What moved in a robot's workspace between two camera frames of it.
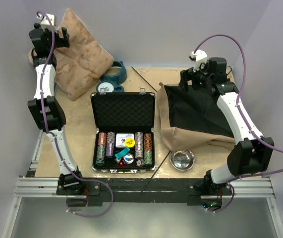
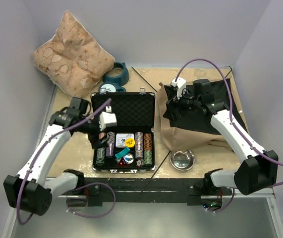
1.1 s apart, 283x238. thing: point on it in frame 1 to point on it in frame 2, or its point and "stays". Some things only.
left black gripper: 62,42 to 94,139
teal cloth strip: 121,153 stays
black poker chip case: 123,125 stays
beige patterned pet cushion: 80,66 stays
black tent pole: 143,78 stays
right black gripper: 187,76 to 172,105
